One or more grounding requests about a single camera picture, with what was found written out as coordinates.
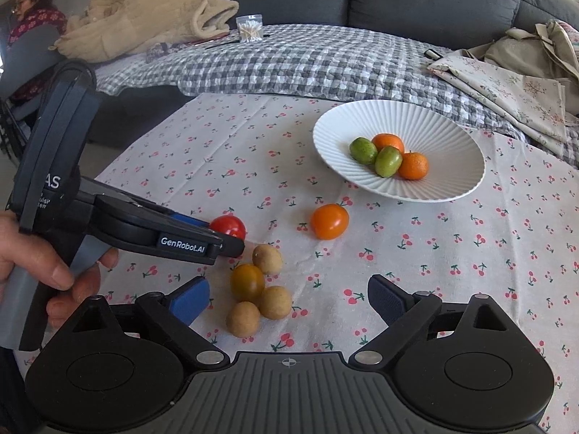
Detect grey checkered quilt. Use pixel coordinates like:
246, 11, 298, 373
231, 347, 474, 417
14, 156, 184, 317
89, 24, 525, 148

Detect dark yellow tomato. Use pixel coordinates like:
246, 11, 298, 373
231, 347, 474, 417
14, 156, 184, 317
230, 264, 265, 303

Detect small black device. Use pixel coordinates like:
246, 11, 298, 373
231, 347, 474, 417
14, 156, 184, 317
424, 49, 443, 61

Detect red tomato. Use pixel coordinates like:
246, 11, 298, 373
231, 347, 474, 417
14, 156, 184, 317
209, 214, 246, 240

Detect bag of cotton swabs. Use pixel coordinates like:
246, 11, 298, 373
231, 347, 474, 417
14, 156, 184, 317
236, 14, 263, 42

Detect orange tomato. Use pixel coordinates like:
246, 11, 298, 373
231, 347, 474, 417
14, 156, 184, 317
310, 204, 349, 240

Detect cherry print tablecloth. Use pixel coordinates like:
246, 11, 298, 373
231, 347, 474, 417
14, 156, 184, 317
99, 95, 578, 433

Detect person's left hand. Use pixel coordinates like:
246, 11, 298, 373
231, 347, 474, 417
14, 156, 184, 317
0, 210, 119, 329

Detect seated person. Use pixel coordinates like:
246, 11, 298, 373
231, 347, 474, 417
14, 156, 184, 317
7, 0, 68, 106

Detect green tomato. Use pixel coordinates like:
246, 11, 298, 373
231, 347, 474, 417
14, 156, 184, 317
348, 137, 378, 166
374, 147, 403, 178

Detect white ribbed plate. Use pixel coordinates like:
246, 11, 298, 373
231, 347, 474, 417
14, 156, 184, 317
313, 100, 486, 203

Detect brown kiwi fruit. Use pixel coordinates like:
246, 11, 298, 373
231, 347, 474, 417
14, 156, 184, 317
252, 244, 284, 275
259, 286, 292, 320
226, 302, 261, 338

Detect folded floral cloth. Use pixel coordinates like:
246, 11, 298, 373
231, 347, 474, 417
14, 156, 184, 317
428, 54, 574, 158

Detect beige fleece blanket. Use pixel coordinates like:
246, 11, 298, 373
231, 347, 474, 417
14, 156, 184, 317
54, 0, 240, 64

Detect mandarin orange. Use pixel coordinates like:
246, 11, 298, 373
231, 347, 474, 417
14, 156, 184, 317
372, 133, 405, 154
397, 152, 430, 180

